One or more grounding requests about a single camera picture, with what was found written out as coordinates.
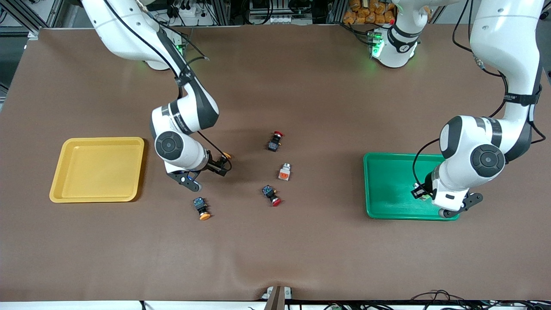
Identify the aluminium frame post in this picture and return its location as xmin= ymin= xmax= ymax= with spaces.
xmin=0 ymin=0 xmax=82 ymax=40

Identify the yellow plastic tray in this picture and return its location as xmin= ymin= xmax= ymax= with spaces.
xmin=49 ymin=137 xmax=145 ymax=203

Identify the orange bagged items pile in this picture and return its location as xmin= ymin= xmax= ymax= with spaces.
xmin=343 ymin=0 xmax=396 ymax=25

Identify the brown table cover mat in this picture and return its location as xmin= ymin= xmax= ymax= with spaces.
xmin=0 ymin=24 xmax=551 ymax=302

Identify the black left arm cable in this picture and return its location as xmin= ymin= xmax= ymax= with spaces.
xmin=412 ymin=0 xmax=547 ymax=186

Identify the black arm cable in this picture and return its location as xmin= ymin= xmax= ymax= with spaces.
xmin=103 ymin=0 xmax=233 ymax=173
xmin=412 ymin=0 xmax=547 ymax=186

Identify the black cable bundle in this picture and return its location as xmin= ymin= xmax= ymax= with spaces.
xmin=411 ymin=290 xmax=551 ymax=310

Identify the metal table clamp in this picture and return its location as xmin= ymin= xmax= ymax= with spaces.
xmin=261 ymin=285 xmax=293 ymax=310

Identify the red push button switch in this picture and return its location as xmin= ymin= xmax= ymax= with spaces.
xmin=267 ymin=131 xmax=285 ymax=152
xmin=261 ymin=185 xmax=282 ymax=207

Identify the green plastic tray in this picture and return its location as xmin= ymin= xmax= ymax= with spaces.
xmin=363 ymin=153 xmax=461 ymax=221

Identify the white button with green face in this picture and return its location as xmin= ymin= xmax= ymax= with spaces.
xmin=412 ymin=183 xmax=431 ymax=201

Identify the long white socket strip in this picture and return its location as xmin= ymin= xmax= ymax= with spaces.
xmin=249 ymin=15 xmax=297 ymax=25

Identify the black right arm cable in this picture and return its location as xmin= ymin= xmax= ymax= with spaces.
xmin=103 ymin=0 xmax=233 ymax=173

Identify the white power strip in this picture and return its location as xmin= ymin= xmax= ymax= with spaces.
xmin=178 ymin=3 xmax=203 ymax=18

